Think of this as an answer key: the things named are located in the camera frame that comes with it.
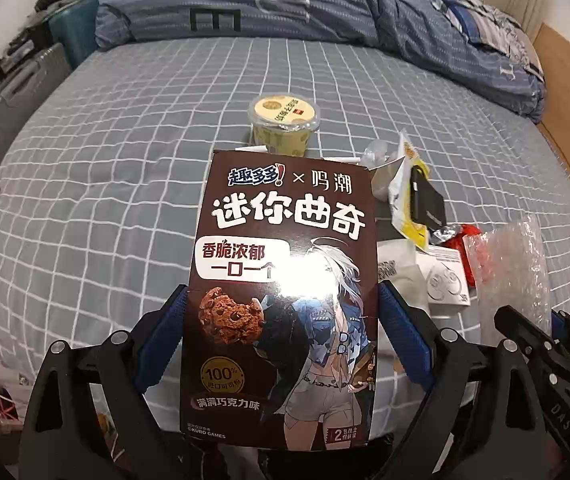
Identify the yellow lidded dessert cup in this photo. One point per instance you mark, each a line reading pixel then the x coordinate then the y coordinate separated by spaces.
pixel 283 123

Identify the brown cookie box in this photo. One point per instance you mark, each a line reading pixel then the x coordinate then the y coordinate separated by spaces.
pixel 280 335

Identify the black sachet packet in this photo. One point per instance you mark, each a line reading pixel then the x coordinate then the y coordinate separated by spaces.
pixel 427 206

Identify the clear bubble wrap bag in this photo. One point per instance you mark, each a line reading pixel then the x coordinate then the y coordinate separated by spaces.
pixel 510 270

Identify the grey hard suitcase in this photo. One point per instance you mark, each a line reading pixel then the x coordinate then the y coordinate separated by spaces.
pixel 28 89

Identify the red crumpled wrapper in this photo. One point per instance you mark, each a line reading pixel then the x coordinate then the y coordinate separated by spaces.
pixel 455 236

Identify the teal suitcase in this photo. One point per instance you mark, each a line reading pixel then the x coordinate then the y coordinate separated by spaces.
pixel 74 27

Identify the blue striped duvet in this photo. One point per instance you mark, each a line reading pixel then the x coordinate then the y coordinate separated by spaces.
pixel 411 29

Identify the white earbuds box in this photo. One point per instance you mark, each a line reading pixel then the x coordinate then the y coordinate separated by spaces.
pixel 443 272

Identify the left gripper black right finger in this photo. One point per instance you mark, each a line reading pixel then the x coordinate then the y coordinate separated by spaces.
pixel 480 417

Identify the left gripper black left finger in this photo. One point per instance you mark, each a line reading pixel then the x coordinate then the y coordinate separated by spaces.
pixel 61 437

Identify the patterned pillow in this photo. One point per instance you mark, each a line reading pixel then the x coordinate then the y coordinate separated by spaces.
pixel 488 27

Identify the yellow white snack wrapper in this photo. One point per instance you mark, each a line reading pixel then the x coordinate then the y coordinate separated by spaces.
pixel 399 194

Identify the grey checked bed sheet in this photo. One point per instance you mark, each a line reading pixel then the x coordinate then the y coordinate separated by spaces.
pixel 100 192

